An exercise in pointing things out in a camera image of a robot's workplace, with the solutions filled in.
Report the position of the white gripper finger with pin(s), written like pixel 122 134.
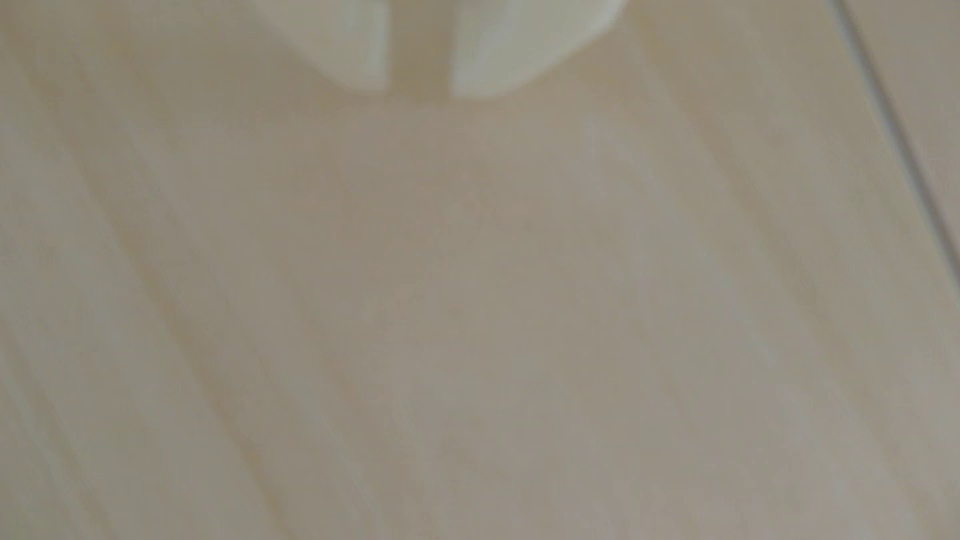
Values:
pixel 517 41
pixel 337 34

